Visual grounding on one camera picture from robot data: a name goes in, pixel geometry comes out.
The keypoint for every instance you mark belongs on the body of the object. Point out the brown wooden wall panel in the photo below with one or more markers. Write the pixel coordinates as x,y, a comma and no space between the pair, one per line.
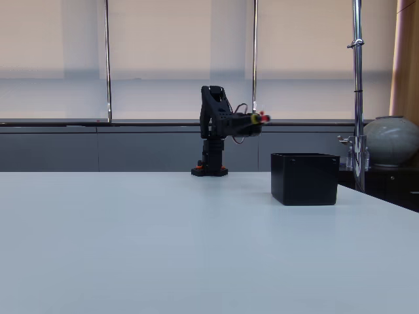
406,59

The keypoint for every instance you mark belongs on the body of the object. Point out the round grey-green ceramic vase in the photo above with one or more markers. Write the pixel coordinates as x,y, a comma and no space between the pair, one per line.
393,140

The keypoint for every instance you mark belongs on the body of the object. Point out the clear plastic water bottle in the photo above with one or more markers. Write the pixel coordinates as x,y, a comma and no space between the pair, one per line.
350,158
367,158

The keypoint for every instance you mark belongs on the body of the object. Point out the grey wall panel cabinet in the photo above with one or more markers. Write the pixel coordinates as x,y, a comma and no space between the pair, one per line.
131,150

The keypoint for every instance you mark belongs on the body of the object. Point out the beige roller blind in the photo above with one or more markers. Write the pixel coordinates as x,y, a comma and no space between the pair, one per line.
180,42
304,49
49,49

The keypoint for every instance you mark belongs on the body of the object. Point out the black open box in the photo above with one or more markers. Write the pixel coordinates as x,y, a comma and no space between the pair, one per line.
304,180

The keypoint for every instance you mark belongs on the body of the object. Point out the chrome stand pole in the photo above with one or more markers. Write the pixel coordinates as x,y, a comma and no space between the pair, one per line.
358,98

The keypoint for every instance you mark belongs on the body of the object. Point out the small chrome pole clamp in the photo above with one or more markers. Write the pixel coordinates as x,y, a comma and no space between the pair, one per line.
356,43

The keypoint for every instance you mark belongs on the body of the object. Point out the dark window sill ledge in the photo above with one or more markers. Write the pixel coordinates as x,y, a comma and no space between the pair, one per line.
147,122

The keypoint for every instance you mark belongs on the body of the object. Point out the small red pawn piece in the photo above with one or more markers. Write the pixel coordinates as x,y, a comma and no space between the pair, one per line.
265,118

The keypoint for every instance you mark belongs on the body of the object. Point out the dark low cabinet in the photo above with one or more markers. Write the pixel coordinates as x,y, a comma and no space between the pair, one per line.
393,186

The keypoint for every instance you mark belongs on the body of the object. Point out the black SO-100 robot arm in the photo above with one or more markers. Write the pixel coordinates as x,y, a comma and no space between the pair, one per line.
212,111

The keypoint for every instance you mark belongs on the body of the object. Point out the metal wing-nut pole clamp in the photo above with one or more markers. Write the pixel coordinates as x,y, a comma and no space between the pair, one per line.
347,139

